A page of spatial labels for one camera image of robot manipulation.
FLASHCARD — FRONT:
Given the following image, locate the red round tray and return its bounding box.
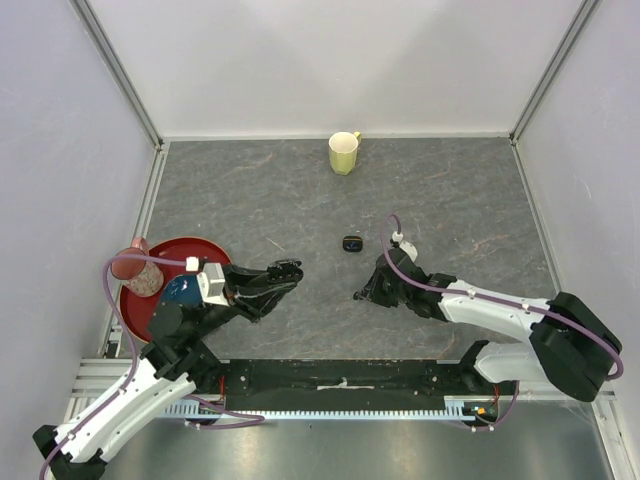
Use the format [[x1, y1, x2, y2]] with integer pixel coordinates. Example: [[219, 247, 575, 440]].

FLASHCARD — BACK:
[[119, 237, 231, 343]]

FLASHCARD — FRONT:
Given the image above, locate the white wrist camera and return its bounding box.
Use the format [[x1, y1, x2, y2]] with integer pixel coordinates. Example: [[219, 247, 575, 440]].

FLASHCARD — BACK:
[[392, 240, 418, 262], [196, 263, 229, 306]]

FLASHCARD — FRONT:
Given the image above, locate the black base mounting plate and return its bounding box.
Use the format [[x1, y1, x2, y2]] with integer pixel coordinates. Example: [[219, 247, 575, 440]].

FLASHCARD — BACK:
[[210, 359, 508, 398]]

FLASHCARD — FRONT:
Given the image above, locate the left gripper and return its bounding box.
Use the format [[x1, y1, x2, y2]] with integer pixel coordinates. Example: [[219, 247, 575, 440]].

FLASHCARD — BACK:
[[190, 261, 298, 340]]

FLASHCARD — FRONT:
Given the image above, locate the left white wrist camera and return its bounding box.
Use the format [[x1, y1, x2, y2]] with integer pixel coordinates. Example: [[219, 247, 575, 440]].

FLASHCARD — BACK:
[[196, 263, 229, 306]]

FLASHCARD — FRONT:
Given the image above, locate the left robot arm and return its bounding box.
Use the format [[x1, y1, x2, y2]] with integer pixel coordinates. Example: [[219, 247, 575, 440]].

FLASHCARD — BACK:
[[33, 257, 303, 479]]

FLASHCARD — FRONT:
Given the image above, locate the yellow-green mug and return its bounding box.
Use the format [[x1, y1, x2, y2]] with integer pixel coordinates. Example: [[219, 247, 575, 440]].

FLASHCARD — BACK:
[[328, 132, 361, 175]]

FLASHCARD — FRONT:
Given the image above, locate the pink floral mug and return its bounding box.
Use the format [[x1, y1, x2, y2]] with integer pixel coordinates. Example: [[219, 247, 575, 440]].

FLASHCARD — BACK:
[[110, 237, 164, 298]]

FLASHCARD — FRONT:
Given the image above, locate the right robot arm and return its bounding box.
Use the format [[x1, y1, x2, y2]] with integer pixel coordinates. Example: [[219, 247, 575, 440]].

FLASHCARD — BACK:
[[353, 248, 622, 402]]

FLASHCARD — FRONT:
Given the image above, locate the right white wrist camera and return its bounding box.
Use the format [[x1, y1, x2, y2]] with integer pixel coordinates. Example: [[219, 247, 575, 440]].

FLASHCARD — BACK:
[[392, 240, 418, 262]]

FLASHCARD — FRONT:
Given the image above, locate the slotted cable duct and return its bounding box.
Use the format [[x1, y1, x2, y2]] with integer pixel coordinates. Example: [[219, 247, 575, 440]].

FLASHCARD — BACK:
[[158, 398, 498, 422]]

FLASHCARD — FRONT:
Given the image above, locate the black glossy charging case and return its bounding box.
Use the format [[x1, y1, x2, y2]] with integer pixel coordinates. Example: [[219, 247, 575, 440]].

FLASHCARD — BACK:
[[342, 235, 364, 253]]

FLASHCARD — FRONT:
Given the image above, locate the blue plate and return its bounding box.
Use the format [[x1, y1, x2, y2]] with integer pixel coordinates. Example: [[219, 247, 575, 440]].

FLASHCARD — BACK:
[[160, 274, 202, 307]]

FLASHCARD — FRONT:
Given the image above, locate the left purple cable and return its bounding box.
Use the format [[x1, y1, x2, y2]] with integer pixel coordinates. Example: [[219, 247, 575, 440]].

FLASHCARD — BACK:
[[38, 253, 199, 479]]

